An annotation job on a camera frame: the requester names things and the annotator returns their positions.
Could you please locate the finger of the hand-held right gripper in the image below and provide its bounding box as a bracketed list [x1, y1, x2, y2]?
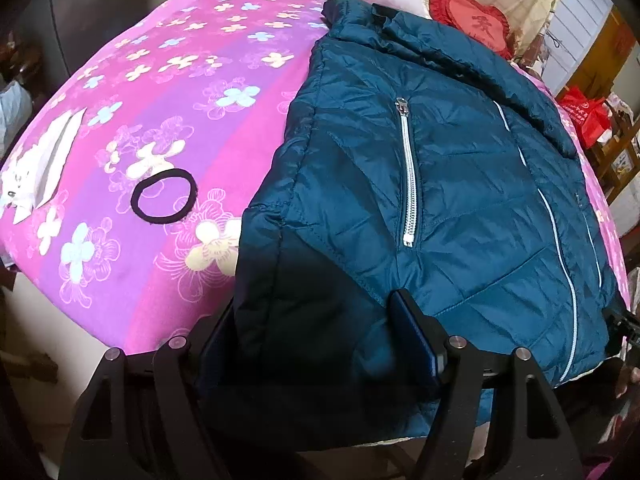
[604, 307, 640, 357]

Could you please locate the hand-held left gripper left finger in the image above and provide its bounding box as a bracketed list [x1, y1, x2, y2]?
[57, 302, 241, 480]

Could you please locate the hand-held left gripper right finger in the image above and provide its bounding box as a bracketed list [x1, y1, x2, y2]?
[389, 289, 583, 480]

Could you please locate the teal puffer jacket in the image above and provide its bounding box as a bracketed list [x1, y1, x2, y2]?
[197, 0, 620, 443]

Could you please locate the wooden chair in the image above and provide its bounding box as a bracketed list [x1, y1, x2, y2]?
[590, 97, 640, 208]

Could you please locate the red shopping bag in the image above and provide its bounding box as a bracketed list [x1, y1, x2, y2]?
[556, 85, 614, 150]

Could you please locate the white folded cloth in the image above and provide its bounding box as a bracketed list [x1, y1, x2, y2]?
[0, 107, 86, 226]

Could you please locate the pink floral bed sheet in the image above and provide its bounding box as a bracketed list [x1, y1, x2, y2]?
[0, 0, 632, 358]

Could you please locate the white plastic bag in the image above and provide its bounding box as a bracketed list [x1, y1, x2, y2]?
[0, 80, 34, 142]

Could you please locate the red heart-shaped cushion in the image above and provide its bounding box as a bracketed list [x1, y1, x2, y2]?
[428, 0, 517, 59]

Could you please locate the grey wardrobe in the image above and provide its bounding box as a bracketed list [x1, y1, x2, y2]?
[27, 0, 202, 63]

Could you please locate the black hair tie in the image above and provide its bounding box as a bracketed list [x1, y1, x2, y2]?
[130, 168, 199, 224]

